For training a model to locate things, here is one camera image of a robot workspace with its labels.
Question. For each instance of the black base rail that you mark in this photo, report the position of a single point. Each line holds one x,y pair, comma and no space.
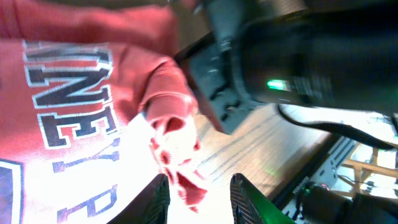
317,174

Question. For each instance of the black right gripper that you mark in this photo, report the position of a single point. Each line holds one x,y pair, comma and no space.
217,98

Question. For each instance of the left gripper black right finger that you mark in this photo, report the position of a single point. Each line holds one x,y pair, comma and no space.
250,206

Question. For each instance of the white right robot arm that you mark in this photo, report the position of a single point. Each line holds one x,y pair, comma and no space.
328,54

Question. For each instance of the orange red t-shirt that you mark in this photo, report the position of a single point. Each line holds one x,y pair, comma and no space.
93,105

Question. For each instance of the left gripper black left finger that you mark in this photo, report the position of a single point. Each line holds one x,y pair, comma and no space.
150,206

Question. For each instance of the wooden chair frame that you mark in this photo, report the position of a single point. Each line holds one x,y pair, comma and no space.
368,171

